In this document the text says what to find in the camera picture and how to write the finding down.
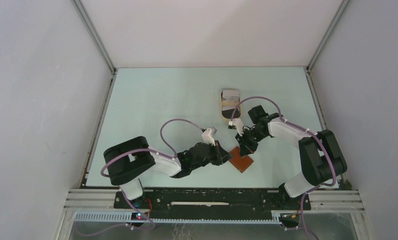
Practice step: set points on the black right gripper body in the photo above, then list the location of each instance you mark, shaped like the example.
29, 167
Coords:
253, 136

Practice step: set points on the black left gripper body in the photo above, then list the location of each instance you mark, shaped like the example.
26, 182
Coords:
212, 157

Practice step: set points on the brown leather card holder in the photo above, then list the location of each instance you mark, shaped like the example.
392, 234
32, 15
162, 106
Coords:
241, 163

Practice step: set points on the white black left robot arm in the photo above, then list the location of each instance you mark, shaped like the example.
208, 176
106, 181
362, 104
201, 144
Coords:
125, 162

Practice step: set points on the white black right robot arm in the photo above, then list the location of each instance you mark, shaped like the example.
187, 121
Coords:
321, 158

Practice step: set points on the black card in tray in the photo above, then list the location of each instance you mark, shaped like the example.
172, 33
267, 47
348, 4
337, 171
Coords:
233, 113

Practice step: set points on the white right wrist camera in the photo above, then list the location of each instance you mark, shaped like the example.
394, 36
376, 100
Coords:
236, 124

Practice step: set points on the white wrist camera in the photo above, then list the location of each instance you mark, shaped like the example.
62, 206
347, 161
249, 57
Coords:
208, 136
236, 124

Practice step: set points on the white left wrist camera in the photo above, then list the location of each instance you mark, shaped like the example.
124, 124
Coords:
208, 136

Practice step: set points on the aluminium frame rail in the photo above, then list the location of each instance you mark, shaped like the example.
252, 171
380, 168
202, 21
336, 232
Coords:
97, 205

